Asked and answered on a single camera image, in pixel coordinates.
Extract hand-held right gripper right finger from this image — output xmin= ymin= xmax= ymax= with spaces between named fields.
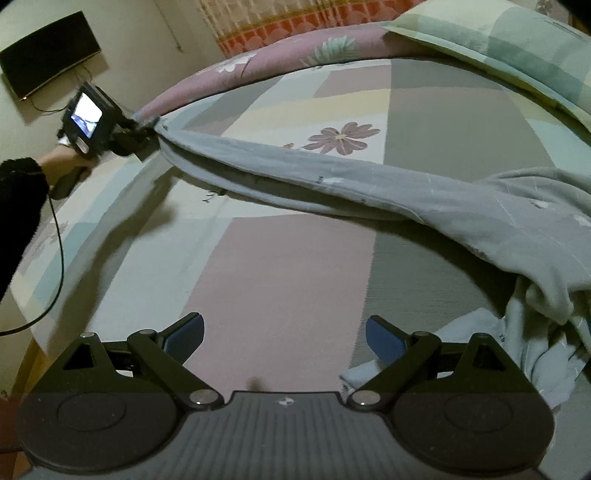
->
xmin=346 ymin=315 xmax=539 ymax=411

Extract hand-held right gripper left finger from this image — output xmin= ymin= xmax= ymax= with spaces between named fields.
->
xmin=48 ymin=312 xmax=221 ymax=409

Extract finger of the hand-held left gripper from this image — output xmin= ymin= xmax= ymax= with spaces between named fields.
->
xmin=122 ymin=117 xmax=160 ymax=140

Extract grey cat-print pants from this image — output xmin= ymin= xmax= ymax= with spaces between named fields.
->
xmin=154 ymin=117 xmax=591 ymax=324

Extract person's left forearm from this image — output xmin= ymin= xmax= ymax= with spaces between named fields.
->
xmin=0 ymin=142 xmax=93 ymax=303

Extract patchwork floral bed sheet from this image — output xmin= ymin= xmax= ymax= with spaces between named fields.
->
xmin=0 ymin=55 xmax=591 ymax=416

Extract purple floral quilt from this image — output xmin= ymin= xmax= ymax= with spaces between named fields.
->
xmin=136 ymin=23 xmax=444 ymax=121

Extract orange beige patterned curtain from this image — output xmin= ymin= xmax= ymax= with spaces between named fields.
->
xmin=198 ymin=0 xmax=426 ymax=58

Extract pastel checked pillow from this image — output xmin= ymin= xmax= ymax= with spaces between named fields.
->
xmin=383 ymin=0 xmax=591 ymax=134

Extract black wall television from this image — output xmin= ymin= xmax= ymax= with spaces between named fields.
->
xmin=0 ymin=10 xmax=102 ymax=100

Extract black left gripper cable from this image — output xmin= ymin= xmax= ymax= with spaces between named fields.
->
xmin=0 ymin=194 xmax=65 ymax=337

